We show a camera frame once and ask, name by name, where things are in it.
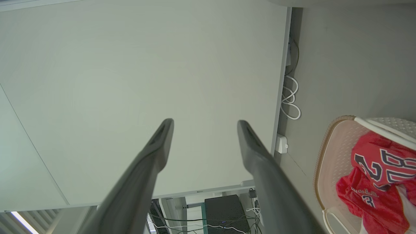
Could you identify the white desk frame leg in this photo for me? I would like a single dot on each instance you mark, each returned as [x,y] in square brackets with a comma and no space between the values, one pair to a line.
[174,214]

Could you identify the cream perforated laundry basket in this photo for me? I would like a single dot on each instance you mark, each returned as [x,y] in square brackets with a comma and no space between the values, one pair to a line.
[338,152]

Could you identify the white power strip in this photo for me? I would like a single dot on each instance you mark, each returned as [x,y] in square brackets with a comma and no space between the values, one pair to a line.
[281,143]

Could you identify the ceiling light strip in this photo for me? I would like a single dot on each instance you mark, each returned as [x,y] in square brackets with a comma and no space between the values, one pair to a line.
[24,222]

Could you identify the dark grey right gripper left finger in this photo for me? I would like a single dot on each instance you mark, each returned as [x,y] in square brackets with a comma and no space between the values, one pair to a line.
[136,188]

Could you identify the black box speaker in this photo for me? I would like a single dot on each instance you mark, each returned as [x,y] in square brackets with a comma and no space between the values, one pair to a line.
[224,211]

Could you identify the red white jersey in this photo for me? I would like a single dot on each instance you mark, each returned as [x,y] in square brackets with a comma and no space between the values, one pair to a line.
[357,198]

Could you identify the large white partition panel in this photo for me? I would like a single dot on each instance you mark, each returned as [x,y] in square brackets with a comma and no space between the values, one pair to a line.
[130,65]

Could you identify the red jersey with navy numbers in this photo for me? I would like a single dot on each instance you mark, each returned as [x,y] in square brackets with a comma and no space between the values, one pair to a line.
[390,152]

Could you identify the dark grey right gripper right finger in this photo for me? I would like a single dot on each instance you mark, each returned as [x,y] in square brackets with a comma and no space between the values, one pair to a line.
[276,195]

